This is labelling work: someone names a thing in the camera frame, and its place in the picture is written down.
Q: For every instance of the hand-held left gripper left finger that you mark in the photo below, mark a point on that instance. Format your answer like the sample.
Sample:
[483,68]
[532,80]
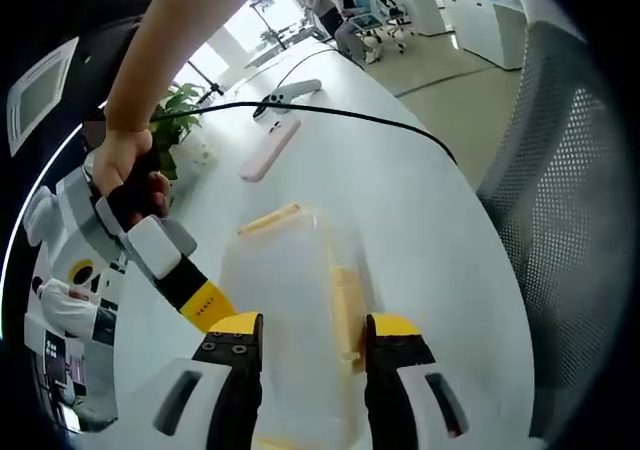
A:
[210,395]

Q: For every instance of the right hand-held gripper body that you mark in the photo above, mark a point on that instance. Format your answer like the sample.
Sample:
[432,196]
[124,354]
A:
[75,240]

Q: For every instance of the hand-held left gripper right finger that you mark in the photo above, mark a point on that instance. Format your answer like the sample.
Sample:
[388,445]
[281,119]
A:
[410,395]

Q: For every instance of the clear box with yellow buckle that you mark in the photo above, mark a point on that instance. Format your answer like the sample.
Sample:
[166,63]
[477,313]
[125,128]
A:
[290,320]

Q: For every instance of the person's right hand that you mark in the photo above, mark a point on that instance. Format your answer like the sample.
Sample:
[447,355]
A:
[131,180]

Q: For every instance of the white plant pot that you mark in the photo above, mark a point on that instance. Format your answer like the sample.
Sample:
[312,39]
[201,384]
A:
[200,157]

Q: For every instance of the ceiling air conditioner unit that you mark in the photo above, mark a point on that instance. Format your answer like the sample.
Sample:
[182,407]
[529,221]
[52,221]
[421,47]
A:
[41,96]

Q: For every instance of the pink phone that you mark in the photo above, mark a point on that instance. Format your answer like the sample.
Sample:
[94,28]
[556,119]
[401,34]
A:
[271,149]

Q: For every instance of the green potted plant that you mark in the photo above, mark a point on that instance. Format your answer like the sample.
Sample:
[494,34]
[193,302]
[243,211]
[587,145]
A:
[175,115]

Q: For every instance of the grey mesh office chair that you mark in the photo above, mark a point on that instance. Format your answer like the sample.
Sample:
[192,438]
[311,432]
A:
[550,240]

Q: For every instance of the white handheld controller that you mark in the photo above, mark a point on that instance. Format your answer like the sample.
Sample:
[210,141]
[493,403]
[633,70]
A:
[289,95]

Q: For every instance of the black swivel office chair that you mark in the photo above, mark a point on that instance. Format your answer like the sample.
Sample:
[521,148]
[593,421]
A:
[392,12]

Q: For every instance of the white office cabinets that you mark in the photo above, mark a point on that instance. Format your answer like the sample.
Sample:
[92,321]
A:
[472,17]

